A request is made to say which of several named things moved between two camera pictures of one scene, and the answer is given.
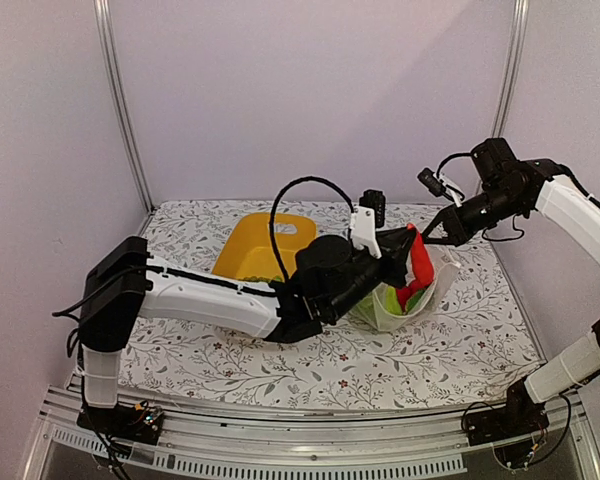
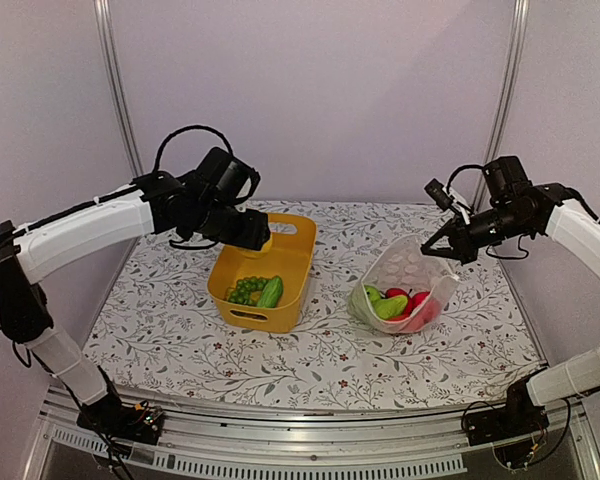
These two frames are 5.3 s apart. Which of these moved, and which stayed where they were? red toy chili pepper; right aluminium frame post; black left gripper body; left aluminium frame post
Moved: black left gripper body; red toy chili pepper
Stayed: right aluminium frame post; left aluminium frame post
